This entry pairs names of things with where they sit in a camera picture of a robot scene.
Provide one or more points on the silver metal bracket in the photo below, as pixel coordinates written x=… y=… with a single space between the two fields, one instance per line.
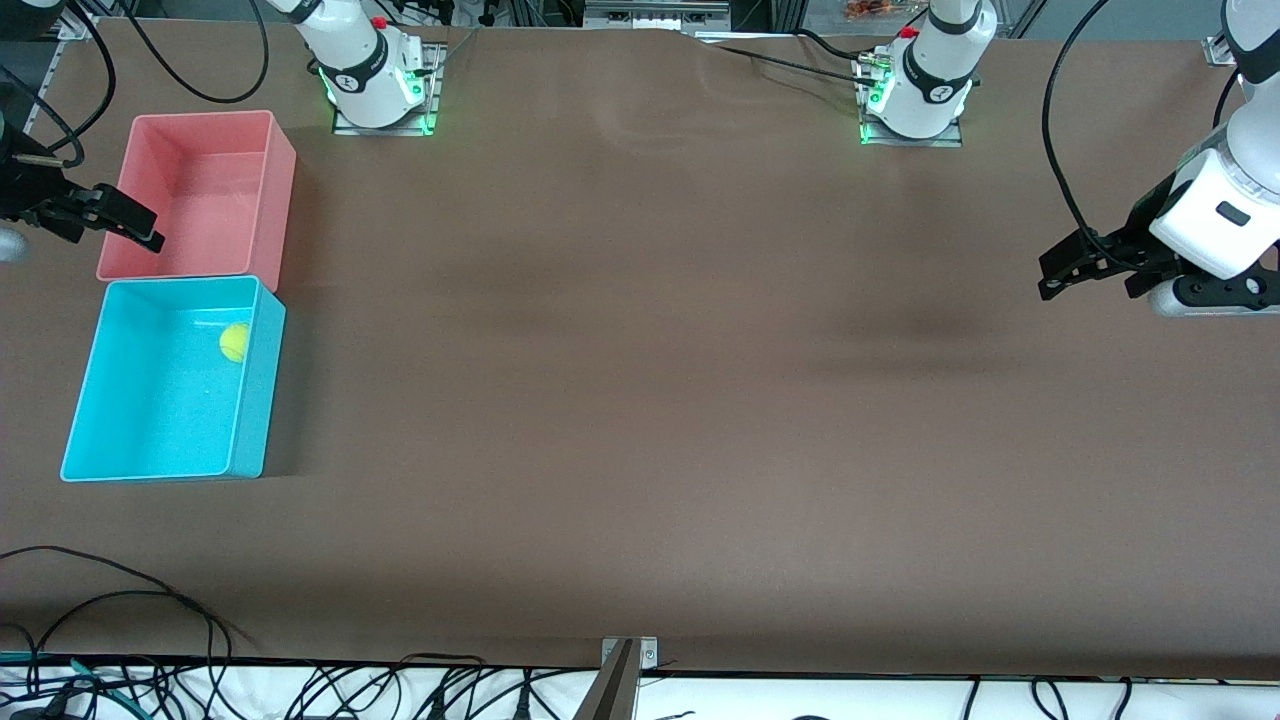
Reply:
x=648 y=655

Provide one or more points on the pink plastic bin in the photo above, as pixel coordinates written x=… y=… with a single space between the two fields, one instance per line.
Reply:
x=210 y=200

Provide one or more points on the silver aluminium rail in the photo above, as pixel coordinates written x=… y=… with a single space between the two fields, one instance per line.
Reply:
x=655 y=14

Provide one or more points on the blue plastic bin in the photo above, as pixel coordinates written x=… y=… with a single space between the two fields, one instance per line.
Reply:
x=160 y=410

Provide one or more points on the yellow tennis ball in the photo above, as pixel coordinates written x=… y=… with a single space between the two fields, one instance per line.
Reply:
x=235 y=342

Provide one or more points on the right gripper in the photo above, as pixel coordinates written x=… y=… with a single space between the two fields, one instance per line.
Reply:
x=22 y=193

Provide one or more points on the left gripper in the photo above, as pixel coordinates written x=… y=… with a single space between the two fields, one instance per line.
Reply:
x=1143 y=231

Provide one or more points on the silver corner bracket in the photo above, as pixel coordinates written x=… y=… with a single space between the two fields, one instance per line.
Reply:
x=78 y=27
x=1222 y=50

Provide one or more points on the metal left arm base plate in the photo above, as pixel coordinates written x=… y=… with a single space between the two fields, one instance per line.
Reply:
x=950 y=141

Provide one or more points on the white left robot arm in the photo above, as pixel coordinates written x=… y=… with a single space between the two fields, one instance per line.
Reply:
x=930 y=80

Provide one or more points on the orange background object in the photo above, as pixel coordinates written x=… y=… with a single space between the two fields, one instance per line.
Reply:
x=870 y=8

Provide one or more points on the dark grey metal post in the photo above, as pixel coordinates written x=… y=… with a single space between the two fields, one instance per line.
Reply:
x=610 y=695

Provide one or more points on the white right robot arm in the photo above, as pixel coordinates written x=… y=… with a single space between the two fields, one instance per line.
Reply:
x=360 y=70

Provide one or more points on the black power plug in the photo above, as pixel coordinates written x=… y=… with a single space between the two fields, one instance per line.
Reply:
x=437 y=706
x=522 y=702

